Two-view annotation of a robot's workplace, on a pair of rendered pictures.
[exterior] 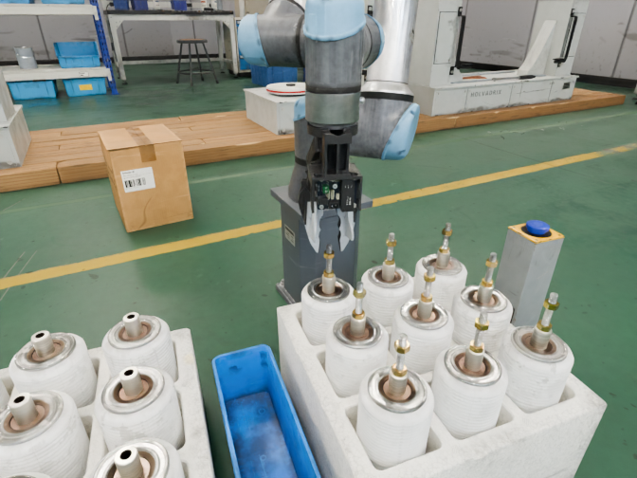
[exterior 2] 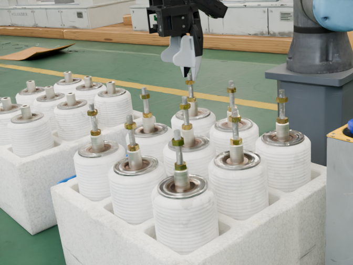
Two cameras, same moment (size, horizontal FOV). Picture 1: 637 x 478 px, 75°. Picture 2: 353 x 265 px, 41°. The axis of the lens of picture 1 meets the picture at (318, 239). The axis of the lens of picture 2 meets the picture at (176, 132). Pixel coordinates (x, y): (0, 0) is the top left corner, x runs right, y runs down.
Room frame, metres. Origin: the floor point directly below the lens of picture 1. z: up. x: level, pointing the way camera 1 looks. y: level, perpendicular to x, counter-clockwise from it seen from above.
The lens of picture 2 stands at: (0.27, -0.91, 0.57)
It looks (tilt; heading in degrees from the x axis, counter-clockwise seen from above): 20 degrees down; 72
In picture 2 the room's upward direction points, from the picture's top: 6 degrees counter-clockwise
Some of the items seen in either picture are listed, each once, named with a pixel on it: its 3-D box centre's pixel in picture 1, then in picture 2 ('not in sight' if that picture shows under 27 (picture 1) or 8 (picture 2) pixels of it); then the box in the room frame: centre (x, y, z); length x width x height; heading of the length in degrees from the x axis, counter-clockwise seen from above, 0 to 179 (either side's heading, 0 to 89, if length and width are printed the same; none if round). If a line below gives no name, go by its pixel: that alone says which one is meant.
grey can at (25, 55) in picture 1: (26, 58); not in sight; (4.25, 2.75, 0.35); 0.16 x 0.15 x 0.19; 117
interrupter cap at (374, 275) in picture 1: (388, 276); (233, 125); (0.64, -0.13, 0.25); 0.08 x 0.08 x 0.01
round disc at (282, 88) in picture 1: (290, 88); not in sight; (2.70, 0.17, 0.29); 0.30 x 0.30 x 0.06
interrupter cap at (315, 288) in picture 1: (328, 289); (193, 114); (0.60, -0.02, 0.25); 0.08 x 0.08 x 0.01
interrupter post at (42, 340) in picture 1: (44, 344); (88, 82); (0.45, 0.39, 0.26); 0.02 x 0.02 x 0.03
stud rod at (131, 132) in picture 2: (479, 336); (132, 136); (0.42, -0.21, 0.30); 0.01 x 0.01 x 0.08
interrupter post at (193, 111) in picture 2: (328, 284); (192, 108); (0.60, -0.02, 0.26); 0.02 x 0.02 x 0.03
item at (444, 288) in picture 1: (435, 303); (283, 184); (0.68, -0.24, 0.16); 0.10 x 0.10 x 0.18
